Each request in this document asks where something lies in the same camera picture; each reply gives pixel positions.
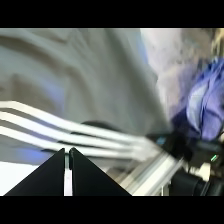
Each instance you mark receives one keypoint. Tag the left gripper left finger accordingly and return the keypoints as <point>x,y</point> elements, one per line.
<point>46,178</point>

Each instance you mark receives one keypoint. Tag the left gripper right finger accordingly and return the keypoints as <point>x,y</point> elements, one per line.
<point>91,178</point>

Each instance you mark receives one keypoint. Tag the purple garment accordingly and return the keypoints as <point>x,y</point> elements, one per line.
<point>206,103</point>

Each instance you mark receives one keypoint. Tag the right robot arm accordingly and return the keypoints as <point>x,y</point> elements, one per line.
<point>196,163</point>

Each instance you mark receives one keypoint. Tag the grey white-striped garment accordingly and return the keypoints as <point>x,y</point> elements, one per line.
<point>83,83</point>

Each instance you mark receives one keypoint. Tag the silver frame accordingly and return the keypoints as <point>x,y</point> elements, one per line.
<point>153,173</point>

